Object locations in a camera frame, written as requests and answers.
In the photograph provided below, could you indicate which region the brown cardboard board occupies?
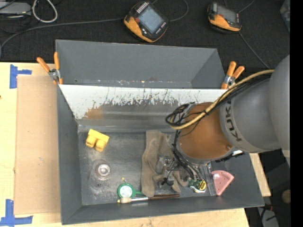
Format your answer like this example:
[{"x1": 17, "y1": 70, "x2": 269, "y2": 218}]
[{"x1": 13, "y1": 76, "x2": 62, "y2": 216}]

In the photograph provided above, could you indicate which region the pink watermelon slice toy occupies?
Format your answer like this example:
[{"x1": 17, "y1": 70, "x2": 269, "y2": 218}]
[{"x1": 210, "y1": 170, "x2": 235, "y2": 196}]

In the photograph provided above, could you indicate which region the tan cloth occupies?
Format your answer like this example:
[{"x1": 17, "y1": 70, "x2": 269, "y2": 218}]
[{"x1": 141, "y1": 130, "x2": 190, "y2": 198}]

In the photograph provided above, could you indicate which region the yellow toy block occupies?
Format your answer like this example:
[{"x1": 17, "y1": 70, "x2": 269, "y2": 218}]
[{"x1": 85, "y1": 129, "x2": 110, "y2": 153}]

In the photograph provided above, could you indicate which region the green rimmed round toy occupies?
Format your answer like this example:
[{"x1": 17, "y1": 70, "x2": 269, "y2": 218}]
[{"x1": 117, "y1": 183, "x2": 144, "y2": 199}]

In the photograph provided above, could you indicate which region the brown handled brush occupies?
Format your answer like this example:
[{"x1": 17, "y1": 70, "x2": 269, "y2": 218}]
[{"x1": 117, "y1": 193, "x2": 180, "y2": 204}]

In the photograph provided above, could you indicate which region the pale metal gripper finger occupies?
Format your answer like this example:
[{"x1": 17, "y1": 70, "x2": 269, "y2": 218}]
[
  {"x1": 153, "y1": 174, "x2": 176, "y2": 188},
  {"x1": 155, "y1": 154, "x2": 177, "y2": 175}
]

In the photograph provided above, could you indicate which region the yellow and black round thing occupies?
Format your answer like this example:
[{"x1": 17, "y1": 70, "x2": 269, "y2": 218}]
[{"x1": 193, "y1": 178, "x2": 207, "y2": 193}]

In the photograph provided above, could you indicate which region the clear glass thing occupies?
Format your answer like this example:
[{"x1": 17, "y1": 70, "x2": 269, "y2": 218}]
[{"x1": 91, "y1": 159, "x2": 112, "y2": 182}]

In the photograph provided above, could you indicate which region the grey metal bin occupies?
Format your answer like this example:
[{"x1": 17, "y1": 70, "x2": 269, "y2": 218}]
[{"x1": 54, "y1": 39, "x2": 265, "y2": 225}]

